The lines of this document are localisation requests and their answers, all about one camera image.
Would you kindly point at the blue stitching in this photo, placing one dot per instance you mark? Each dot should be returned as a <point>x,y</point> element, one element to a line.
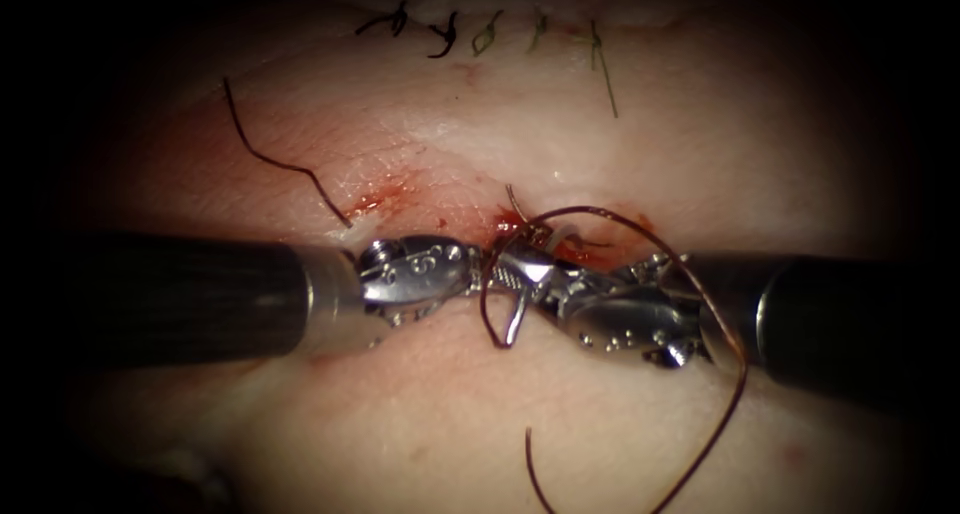
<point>486,40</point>

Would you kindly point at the dark left arm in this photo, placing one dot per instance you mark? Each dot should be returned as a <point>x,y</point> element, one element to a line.
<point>187,296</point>

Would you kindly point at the tissue pad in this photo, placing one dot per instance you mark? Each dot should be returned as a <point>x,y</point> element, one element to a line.
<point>480,146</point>

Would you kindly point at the cut-off black thread piece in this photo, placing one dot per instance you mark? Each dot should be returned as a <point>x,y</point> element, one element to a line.
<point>331,200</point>

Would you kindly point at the left arm needle driver jaw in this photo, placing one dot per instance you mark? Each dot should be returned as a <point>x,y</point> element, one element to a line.
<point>504,280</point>
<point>532,268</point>

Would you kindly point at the right arm needle driver jaw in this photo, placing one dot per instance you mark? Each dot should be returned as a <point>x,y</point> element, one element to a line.
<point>523,315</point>

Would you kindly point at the right arm needle driver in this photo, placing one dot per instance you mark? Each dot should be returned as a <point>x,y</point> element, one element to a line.
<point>637,323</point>

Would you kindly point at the black stitching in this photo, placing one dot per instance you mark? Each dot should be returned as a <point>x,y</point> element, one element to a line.
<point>446,38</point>

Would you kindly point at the dark right arm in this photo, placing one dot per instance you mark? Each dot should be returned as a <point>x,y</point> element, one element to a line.
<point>825,326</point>

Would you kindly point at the left arm needle driver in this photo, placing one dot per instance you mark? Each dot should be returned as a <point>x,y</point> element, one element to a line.
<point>420,270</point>

